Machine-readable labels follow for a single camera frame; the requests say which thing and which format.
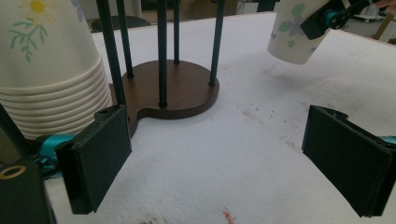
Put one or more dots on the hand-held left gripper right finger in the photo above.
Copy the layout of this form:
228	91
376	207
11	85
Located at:
348	158

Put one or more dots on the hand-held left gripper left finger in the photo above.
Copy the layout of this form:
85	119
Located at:
99	155

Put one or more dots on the floral paper cup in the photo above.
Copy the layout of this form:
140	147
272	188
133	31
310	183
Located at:
288	46

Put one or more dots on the stack of white cups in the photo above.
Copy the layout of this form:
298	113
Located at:
46	81

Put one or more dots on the brown wooden cup rack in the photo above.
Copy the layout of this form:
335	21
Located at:
183	90

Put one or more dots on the white foam mat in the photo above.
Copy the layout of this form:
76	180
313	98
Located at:
218	155

